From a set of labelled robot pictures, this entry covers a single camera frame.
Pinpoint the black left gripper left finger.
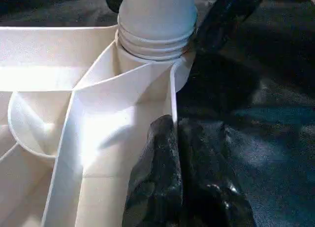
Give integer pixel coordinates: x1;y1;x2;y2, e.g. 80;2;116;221
124;114;185;227

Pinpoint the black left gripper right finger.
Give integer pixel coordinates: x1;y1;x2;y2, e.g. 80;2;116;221
177;118;255;227

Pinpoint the white plastic table leg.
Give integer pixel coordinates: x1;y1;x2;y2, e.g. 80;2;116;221
115;0;199;62

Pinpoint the white plastic table top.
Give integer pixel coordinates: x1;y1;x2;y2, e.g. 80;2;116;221
0;25;197;227

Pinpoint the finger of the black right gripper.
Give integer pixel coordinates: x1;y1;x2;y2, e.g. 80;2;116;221
105;0;127;14
191;0;266;56

